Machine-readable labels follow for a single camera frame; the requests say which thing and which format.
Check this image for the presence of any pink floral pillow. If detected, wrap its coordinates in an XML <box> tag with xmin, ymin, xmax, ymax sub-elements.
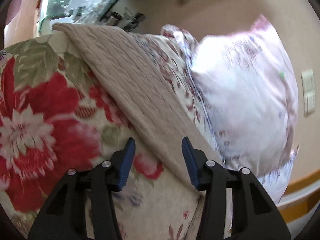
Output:
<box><xmin>159</xmin><ymin>13</ymin><xmax>299</xmax><ymax>204</ymax></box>

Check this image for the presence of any cluttered glass shelf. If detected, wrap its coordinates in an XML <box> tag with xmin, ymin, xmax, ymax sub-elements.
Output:
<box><xmin>37</xmin><ymin>0</ymin><xmax>147</xmax><ymax>34</ymax></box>

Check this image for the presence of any red floral quilt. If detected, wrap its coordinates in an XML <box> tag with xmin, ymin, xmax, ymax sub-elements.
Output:
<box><xmin>1</xmin><ymin>33</ymin><xmax>199</xmax><ymax>239</ymax></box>

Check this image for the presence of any white wall switch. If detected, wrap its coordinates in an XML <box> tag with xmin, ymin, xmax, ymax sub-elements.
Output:
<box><xmin>301</xmin><ymin>69</ymin><xmax>316</xmax><ymax>116</ymax></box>

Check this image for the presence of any beige knitted sweater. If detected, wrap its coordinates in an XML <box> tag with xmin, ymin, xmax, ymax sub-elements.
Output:
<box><xmin>53</xmin><ymin>23</ymin><xmax>221</xmax><ymax>188</ymax></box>

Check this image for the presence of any cream floral bed sheet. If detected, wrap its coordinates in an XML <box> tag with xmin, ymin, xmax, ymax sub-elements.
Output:
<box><xmin>121</xmin><ymin>32</ymin><xmax>216</xmax><ymax>239</ymax></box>

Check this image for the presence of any orange wooden headboard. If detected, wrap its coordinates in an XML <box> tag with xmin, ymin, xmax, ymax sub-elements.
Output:
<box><xmin>277</xmin><ymin>170</ymin><xmax>319</xmax><ymax>223</ymax></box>

